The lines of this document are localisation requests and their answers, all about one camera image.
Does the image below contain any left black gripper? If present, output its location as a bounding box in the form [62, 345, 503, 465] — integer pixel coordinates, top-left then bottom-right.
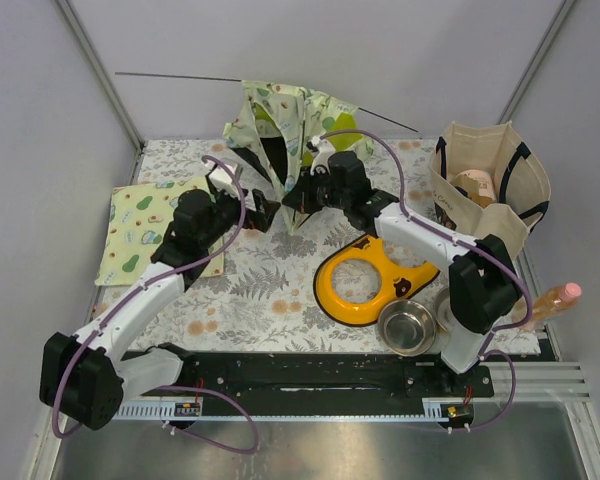
[200, 186, 279, 249]

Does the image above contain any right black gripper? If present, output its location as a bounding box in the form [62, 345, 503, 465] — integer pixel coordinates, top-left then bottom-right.
[283, 165, 350, 215]

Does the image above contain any green avocado pet tent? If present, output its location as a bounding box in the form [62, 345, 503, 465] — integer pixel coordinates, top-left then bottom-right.
[114, 71, 421, 235]

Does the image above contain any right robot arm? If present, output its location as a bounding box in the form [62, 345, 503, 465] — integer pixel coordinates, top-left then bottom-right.
[282, 152, 525, 396]

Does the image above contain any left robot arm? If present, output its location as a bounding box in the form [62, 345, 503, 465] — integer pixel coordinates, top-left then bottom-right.
[39, 155, 281, 438]

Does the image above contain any steel pet bowl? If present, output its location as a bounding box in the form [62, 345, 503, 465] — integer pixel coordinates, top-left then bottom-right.
[377, 299, 437, 357]
[433, 288, 455, 332]

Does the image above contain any floral table mat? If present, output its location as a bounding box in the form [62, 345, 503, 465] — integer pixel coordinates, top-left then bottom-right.
[127, 137, 544, 356]

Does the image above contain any avocado print cushion mat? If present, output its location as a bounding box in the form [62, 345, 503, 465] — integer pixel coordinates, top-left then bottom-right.
[95, 177, 208, 286]

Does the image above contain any yellow double bowl stand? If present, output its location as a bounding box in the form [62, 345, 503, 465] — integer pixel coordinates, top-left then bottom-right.
[313, 235, 439, 327]

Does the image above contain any beige canvas tote bag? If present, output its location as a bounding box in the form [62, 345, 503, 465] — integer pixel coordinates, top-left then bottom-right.
[430, 122, 551, 259]

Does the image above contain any pink cap plastic bottle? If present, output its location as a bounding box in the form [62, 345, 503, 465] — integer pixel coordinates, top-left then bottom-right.
[520, 282, 582, 332]

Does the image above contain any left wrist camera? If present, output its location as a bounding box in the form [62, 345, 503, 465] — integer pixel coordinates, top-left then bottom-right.
[206, 167, 238, 196]

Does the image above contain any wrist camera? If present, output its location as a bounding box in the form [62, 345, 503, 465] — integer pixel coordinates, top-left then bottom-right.
[307, 136, 336, 175]
[206, 167, 238, 196]

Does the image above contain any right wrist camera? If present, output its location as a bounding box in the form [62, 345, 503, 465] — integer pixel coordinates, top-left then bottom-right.
[307, 136, 336, 175]

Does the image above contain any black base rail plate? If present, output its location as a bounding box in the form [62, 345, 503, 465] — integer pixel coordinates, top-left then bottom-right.
[139, 351, 496, 419]

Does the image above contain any white slotted cable duct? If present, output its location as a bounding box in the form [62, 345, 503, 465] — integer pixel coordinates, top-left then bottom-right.
[113, 397, 203, 422]

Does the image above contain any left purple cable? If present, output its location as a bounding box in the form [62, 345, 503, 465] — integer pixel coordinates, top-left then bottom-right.
[52, 154, 260, 454]

